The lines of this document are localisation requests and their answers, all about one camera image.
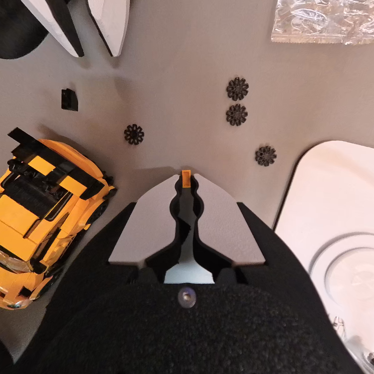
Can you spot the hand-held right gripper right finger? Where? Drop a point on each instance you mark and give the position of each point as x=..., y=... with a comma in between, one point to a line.
x=228, y=228

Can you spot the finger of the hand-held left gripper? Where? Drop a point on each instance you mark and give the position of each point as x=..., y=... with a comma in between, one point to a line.
x=49, y=20
x=114, y=23

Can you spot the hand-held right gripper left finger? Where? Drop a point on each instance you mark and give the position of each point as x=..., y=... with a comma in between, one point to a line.
x=146, y=228

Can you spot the small yellow lego tile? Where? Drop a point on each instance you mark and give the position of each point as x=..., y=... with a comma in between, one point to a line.
x=186, y=178

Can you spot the black lego slope brick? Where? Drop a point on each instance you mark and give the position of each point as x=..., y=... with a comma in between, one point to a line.
x=69, y=100

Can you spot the yellow lego car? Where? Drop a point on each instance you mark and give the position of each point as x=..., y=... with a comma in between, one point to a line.
x=23, y=210

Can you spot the black lego wheel rim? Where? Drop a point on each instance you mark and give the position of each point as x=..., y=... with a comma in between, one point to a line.
x=265, y=155
x=237, y=89
x=134, y=134
x=236, y=114

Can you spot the white desk stand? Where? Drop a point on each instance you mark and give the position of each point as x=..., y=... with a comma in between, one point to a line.
x=336, y=190

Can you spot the clear plastic bag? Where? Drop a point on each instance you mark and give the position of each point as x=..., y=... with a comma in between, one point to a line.
x=321, y=20

